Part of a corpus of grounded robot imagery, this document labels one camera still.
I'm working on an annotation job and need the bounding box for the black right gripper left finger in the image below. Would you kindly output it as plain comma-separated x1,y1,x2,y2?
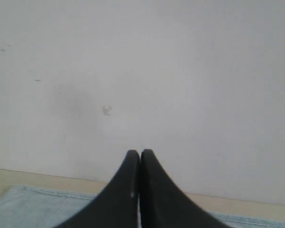
57,150,140,228

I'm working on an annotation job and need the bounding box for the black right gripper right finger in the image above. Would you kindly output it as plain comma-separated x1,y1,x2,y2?
139,149,229,228

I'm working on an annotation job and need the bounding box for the light blue fluffy towel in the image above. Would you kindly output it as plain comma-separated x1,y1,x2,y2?
0,185,285,228

